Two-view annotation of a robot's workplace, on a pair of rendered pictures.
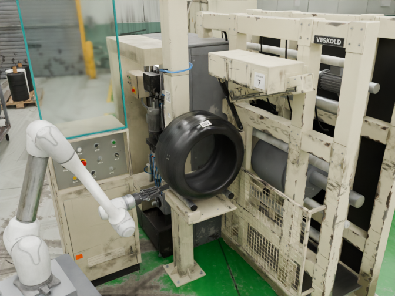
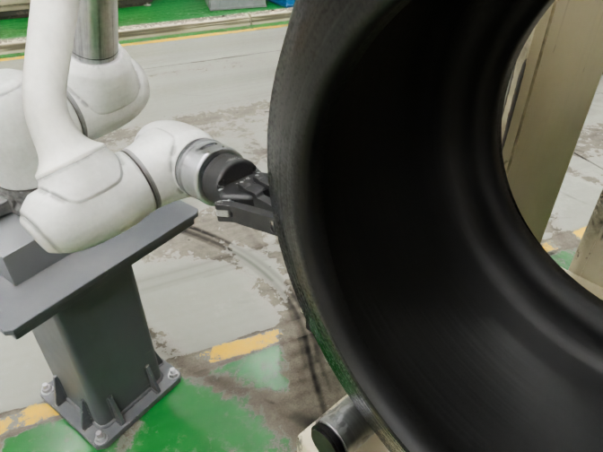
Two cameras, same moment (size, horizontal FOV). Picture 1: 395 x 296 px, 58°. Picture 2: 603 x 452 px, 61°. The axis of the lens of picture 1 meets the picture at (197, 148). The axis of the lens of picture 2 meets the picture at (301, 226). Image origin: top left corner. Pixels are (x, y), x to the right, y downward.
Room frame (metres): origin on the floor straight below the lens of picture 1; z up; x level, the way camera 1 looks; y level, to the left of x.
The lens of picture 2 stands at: (1.81, -0.23, 1.38)
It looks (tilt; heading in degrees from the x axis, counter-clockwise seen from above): 37 degrees down; 77
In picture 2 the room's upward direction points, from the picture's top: straight up
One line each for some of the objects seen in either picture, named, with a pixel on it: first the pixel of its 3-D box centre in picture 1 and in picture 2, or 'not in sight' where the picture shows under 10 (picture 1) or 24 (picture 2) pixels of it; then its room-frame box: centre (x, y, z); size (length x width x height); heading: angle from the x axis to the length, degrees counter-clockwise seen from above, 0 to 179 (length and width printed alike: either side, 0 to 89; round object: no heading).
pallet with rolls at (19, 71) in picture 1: (20, 84); not in sight; (7.73, 3.85, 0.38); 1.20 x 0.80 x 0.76; 18
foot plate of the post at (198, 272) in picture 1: (184, 269); not in sight; (2.34, 0.13, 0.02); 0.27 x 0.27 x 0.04; 29
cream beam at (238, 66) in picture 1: (251, 69); not in sight; (2.15, -0.33, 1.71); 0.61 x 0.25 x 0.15; 29
